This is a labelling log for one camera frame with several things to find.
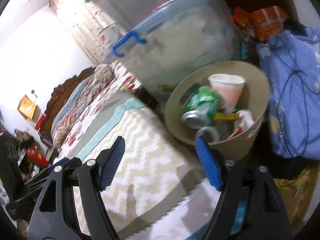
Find red white toothpaste tube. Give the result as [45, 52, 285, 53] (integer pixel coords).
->
[228, 110, 254, 139]

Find yellow long carton box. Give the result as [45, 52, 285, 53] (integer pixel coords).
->
[213, 112, 237, 121]

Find green crushed soda can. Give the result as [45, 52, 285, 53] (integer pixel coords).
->
[181, 86, 219, 129]

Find pink white paper cup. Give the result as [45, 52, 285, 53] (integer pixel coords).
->
[207, 74, 246, 107]

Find beige round trash bin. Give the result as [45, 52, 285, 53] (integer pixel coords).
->
[163, 60, 271, 162]

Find carved wooden headboard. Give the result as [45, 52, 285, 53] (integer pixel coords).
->
[39, 67, 94, 147]

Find folded floral quilt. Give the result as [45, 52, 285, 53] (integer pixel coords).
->
[51, 64, 114, 151]

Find floral bed sheet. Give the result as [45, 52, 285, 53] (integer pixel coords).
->
[58, 61, 141, 156]

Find blue clothes bundle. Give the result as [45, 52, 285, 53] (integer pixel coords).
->
[256, 28, 319, 160]

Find white enamel mug red star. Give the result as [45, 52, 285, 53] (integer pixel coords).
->
[98, 23, 122, 45]

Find orange snack bag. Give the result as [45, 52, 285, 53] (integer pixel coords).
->
[233, 6, 289, 43]

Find leaf pattern curtain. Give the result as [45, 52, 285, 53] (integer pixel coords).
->
[49, 0, 115, 64]

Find lower storage box blue lid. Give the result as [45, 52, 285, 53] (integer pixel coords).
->
[106, 0, 242, 102]

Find yellow red wall calendar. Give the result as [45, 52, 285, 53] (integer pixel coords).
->
[17, 95, 37, 120]

